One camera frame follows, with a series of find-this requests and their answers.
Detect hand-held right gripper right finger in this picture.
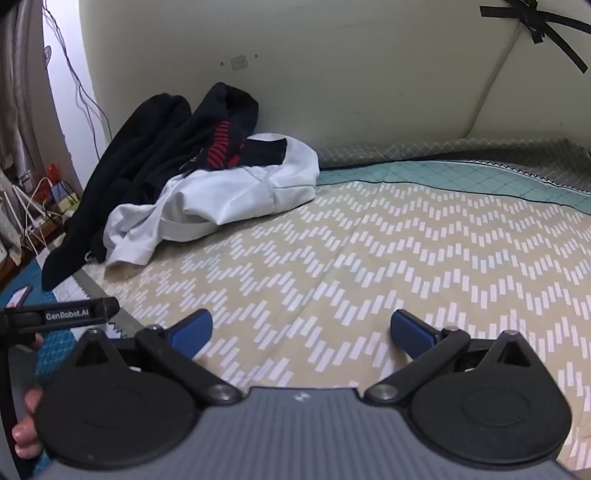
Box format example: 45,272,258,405
363,309,542,408

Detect patterned beige teal bedsheet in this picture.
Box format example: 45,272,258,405
0,137,591,472

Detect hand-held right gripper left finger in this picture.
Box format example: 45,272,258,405
69,309,243,408

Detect person's left hand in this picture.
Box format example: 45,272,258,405
11,387,45,459

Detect white wall cable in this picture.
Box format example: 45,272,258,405
466,23,530,139

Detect colourful small boxes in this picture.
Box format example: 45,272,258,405
46,163,82,217

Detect white garment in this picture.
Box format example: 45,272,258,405
104,133,320,268

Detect small red white card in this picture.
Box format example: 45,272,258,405
4,284,34,309

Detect black tape cross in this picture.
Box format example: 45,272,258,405
479,0,590,75

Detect grey curtain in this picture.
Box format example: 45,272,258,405
0,0,49,185

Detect black red-striped garment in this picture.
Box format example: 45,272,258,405
178,82,289,178

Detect dark hanging cables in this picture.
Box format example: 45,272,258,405
44,0,112,160

